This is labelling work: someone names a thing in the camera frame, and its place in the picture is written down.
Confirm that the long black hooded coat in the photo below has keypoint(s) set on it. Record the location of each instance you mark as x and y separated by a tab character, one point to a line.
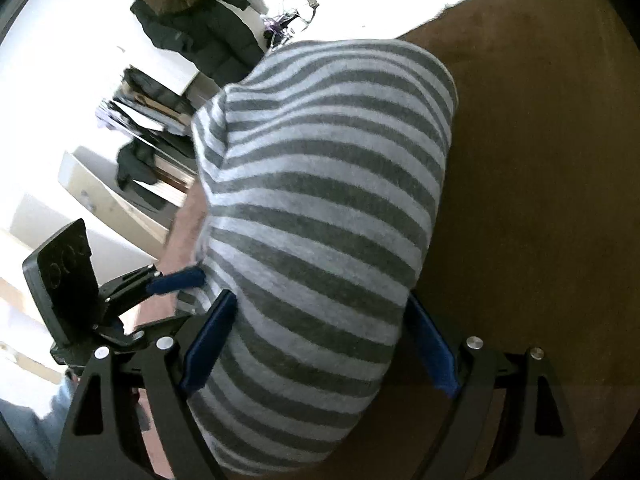
200	30

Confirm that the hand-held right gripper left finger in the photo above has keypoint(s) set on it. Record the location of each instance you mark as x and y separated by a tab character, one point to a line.
207	345

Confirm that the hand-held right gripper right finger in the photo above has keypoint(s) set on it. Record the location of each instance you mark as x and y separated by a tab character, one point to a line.
430	347

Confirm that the grey striped zip hoodie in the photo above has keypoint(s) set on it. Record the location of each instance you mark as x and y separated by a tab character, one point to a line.
320	210

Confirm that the clothes rack with clothes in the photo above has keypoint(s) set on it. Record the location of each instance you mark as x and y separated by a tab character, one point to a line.
145	120

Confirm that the person's left forearm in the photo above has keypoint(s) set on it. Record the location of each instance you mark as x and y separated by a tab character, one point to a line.
35	420

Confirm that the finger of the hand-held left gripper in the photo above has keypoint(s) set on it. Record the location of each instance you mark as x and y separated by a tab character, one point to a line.
145	329
177	279

